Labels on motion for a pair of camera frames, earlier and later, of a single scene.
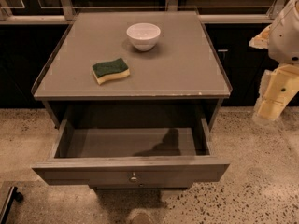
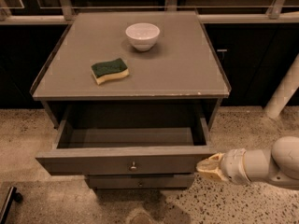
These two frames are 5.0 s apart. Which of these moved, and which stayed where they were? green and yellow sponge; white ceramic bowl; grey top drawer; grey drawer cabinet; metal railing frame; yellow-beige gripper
Moved: yellow-beige gripper; grey top drawer
Stayed: white ceramic bowl; grey drawer cabinet; metal railing frame; green and yellow sponge
